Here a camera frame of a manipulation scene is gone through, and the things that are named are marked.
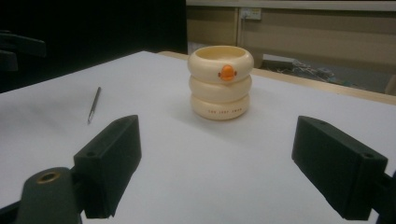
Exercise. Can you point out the dark slim pen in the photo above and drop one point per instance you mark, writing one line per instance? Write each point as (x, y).
(94, 104)

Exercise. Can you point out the white wall outlet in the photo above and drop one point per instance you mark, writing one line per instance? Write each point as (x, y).
(251, 13)

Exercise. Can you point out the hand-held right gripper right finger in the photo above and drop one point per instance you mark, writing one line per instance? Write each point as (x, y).
(336, 165)

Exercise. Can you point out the black metal stand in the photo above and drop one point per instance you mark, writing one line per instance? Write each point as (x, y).
(18, 46)

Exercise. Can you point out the white table sheet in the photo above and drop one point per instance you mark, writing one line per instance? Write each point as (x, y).
(186, 155)

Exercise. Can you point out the wooden table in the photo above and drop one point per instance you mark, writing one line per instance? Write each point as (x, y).
(311, 82)

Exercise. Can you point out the black curtain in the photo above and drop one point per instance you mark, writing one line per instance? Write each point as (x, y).
(93, 31)

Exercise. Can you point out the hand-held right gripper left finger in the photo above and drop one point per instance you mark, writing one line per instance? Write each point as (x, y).
(109, 161)

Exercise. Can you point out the beige wooden shelf unit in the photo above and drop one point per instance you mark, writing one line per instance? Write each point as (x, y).
(311, 34)

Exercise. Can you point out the cream ringed pen holder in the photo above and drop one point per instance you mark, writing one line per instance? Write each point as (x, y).
(218, 93)

